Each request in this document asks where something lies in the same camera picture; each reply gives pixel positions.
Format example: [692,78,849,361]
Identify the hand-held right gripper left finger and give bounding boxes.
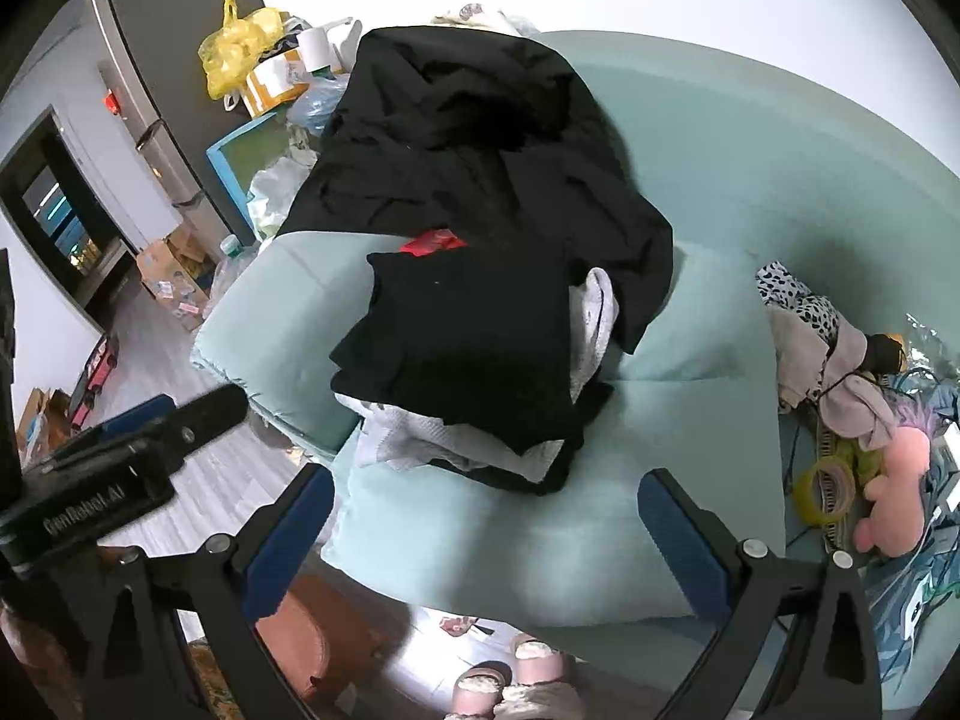
[45,463,336,720]

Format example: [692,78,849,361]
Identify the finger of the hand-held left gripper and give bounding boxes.
[156,386,251,467]
[97,392,181,440]

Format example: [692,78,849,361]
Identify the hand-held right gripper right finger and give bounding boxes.
[637,466,886,720]

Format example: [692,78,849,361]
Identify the red floor crate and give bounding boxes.
[70,332,122,430]

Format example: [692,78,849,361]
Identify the brown leather stool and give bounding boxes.
[253,568,415,704]

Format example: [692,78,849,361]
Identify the yellow tape roll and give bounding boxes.
[793,456,861,527]

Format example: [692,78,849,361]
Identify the open cardboard box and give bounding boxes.
[133,229,220,332]

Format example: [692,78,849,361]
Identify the black folded garment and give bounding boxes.
[431,381,617,497]

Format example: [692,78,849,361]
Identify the green capped water bottle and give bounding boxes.
[212,234,261,302]

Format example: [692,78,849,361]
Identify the pink fuzzy slipper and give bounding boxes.
[508,634,580,685]
[491,682,587,720]
[448,662,516,719]

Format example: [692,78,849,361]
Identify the pink plush toy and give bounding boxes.
[853,424,936,557]

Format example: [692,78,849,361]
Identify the beige cloth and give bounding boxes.
[771,306,902,460]

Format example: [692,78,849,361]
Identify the black glass cabinet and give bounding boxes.
[0,107,126,332]

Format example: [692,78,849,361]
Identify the white plastic bag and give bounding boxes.
[246,154,317,239]

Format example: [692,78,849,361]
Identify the teal printed blanket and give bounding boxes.
[861,375,960,707]

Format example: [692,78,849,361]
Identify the blue framed board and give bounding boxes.
[205,116,295,242]

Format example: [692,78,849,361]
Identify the black spotted white cloth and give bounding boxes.
[754,260,842,347]

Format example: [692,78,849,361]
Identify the red cloth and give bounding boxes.
[397,229,470,257]

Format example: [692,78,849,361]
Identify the clear plastic wrap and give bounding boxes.
[898,313,960,392]

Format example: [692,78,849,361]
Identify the silver refrigerator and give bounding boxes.
[85,0,209,242]

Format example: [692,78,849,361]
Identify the clear bluish plastic bag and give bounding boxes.
[287,75,351,137]

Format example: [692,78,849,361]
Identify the orange white paper bag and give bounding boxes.
[238,52,310,119]

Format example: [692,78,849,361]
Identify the yellow plastic bag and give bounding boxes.
[197,0,287,100]

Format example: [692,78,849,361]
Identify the black crumpled garment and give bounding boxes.
[276,25,677,358]

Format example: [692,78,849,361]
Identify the teal sofa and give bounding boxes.
[191,30,960,683]

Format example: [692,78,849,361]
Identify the white paper roll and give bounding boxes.
[295,24,336,77]

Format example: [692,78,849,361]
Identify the cream printed cloth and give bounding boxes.
[430,3,542,40]

